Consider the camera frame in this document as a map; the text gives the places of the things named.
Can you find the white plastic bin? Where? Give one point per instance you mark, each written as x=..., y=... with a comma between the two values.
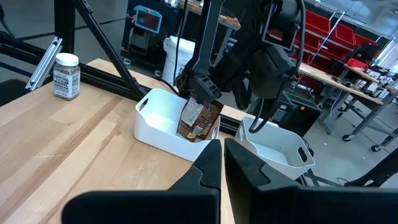
x=155, y=130
x=273, y=152

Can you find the blue framed screen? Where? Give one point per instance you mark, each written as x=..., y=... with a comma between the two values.
x=147, y=20

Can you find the white bucket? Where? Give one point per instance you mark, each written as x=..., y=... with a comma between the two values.
x=183, y=53

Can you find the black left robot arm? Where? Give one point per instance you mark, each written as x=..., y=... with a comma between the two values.
x=248, y=18

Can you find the black equipment cart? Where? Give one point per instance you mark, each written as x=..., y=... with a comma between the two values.
x=133, y=43

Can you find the wooden workbench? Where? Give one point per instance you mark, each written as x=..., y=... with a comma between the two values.
x=335, y=81

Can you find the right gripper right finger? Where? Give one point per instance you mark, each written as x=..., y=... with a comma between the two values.
x=295, y=208

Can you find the silver aluminium extrusion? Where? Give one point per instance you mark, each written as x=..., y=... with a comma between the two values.
x=43, y=63

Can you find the white lid seasoning jar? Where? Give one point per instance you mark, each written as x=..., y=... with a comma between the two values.
x=66, y=81

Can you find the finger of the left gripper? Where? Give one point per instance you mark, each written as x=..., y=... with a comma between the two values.
x=203, y=87
x=240, y=93

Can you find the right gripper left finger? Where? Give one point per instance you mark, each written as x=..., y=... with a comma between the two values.
x=155, y=208

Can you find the red storage bin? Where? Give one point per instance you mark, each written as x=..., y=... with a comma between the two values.
x=342, y=34
x=356, y=63
x=317, y=21

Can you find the black equipment case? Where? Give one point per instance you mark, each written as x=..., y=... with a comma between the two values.
x=298, y=118

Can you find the brown seasoning packet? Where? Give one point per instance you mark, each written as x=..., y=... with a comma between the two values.
x=199, y=121

